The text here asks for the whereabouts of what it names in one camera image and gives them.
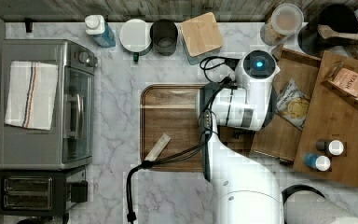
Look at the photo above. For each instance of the wooden drawer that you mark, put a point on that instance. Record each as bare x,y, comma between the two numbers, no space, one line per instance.
280,138

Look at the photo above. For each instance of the wooden cutting board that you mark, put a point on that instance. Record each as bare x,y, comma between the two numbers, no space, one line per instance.
171,109

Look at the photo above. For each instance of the small wooden stick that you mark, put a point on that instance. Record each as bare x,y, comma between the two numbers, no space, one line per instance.
158,147

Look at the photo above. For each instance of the wooden lidded square container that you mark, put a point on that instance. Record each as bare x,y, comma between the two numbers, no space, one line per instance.
201,37

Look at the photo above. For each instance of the dark grey cup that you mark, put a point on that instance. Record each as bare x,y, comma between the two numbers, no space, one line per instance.
164,36

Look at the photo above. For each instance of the chips snack bag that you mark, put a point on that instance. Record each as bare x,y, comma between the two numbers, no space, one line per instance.
293,105

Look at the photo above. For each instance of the blue bottle white cap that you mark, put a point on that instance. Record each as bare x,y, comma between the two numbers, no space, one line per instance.
100,31

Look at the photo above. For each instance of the silver toaster oven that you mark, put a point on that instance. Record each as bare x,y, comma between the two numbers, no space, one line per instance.
68,143

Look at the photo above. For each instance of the clear jar white lid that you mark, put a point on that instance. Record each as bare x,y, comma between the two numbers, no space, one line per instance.
285,20

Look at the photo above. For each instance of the white striped dish towel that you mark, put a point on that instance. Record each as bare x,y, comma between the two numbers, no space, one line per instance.
31,95

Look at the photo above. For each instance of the blue shaker white cap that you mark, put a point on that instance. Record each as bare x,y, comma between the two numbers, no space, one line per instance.
318,162

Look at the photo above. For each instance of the grey shaker white cap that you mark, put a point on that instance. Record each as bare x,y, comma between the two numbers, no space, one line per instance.
332,147

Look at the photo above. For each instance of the bamboo organizer shelf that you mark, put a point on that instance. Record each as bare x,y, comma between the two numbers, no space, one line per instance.
330,117

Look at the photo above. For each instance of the black two-slot toaster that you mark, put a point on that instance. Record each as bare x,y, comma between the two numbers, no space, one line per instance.
42,193

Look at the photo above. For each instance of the wooden spatula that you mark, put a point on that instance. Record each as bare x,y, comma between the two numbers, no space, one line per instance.
327,32

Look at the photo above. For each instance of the pink tea box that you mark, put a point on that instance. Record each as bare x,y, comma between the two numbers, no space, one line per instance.
347,80

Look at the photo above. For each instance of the black wall hook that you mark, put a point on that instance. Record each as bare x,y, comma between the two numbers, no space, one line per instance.
28,25

